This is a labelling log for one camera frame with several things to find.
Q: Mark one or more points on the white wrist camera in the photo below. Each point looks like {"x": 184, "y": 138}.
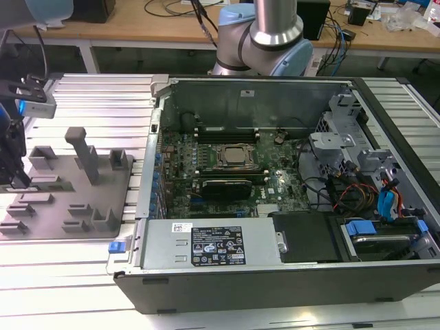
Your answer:
{"x": 41, "y": 109}

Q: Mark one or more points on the blue case latch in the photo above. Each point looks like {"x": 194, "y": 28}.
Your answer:
{"x": 115, "y": 247}

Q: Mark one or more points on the black graphics card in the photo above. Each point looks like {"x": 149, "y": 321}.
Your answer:
{"x": 227, "y": 190}

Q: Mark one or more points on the hard disk in blue carrier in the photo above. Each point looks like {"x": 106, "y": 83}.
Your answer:
{"x": 378, "y": 242}

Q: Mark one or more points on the large black box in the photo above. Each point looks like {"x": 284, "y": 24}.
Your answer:
{"x": 96, "y": 10}

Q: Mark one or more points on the grey power supply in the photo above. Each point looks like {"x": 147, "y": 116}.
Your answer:
{"x": 165, "y": 240}

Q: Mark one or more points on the small black box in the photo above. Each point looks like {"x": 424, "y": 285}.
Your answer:
{"x": 358, "y": 13}

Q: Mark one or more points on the round black battery holder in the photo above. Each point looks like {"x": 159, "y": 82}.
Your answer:
{"x": 279, "y": 137}

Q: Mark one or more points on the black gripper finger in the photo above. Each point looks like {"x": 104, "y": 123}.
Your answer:
{"x": 21, "y": 178}

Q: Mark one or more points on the open black PC case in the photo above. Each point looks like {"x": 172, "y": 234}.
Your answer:
{"x": 240, "y": 295}

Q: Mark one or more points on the grey metal drive cage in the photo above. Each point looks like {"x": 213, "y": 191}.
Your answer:
{"x": 330, "y": 141}

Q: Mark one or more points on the green motherboard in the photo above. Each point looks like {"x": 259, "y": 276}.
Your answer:
{"x": 282, "y": 192}

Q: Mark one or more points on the grey parts rack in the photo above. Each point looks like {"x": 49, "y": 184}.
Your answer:
{"x": 103, "y": 185}

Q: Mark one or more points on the black plastic cover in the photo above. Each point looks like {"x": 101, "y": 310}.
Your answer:
{"x": 306, "y": 237}

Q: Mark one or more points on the small black adapter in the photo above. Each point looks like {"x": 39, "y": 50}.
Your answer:
{"x": 349, "y": 35}

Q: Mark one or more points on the silver chipset heatsink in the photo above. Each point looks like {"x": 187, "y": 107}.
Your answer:
{"x": 267, "y": 210}

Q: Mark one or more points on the tall black box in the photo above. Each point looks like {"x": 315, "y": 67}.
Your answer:
{"x": 316, "y": 17}

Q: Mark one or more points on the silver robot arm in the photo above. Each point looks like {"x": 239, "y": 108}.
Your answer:
{"x": 268, "y": 31}

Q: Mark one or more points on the silver CPU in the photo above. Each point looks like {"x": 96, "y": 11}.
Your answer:
{"x": 236, "y": 154}

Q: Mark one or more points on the clear plastic bags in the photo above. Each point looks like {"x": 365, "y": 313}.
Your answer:
{"x": 404, "y": 19}

